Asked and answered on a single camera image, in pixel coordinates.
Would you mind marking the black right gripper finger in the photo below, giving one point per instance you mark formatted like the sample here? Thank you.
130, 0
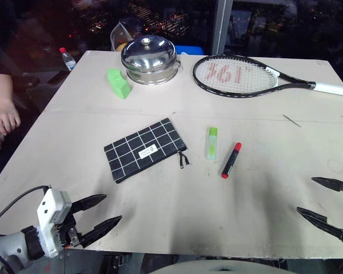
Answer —
320, 222
333, 184

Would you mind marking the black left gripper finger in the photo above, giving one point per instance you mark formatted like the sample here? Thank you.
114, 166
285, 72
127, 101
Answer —
88, 202
101, 229

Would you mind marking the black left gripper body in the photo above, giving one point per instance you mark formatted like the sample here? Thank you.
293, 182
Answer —
67, 228

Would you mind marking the bystander bare forearm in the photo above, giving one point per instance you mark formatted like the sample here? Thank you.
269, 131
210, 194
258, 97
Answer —
0, 87

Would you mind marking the black grid pencil pouch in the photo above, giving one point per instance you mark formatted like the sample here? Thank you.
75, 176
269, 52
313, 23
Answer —
144, 149

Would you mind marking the bystander bare hand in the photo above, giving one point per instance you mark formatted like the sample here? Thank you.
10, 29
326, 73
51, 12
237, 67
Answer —
6, 115

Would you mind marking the black red marker pen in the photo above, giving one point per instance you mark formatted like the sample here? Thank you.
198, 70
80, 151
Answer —
231, 160

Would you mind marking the dark rounded robot body shape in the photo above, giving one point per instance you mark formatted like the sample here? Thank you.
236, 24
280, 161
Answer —
217, 266

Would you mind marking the green sponge block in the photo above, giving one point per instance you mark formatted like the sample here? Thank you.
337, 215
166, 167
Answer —
118, 83

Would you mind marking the green clear glue stick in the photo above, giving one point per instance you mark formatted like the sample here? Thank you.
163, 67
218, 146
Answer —
211, 142

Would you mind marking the black white tennis racket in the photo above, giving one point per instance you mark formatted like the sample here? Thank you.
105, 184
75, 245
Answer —
240, 76

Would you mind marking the clear plastic water bottle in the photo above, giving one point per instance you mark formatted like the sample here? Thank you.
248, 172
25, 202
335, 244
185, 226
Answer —
67, 59

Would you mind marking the stainless steel pot with lid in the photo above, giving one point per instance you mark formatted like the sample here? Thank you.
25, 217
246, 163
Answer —
149, 58

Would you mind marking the clear plastic bag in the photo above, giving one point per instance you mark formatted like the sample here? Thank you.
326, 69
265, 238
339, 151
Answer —
120, 35

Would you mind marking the blue plastic container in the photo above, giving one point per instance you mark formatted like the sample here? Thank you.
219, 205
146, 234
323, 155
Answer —
190, 50

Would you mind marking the grey window pillar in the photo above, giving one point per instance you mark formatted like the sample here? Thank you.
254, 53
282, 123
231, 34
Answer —
220, 25

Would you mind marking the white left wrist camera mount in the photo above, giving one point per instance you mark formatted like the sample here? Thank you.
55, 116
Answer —
50, 214

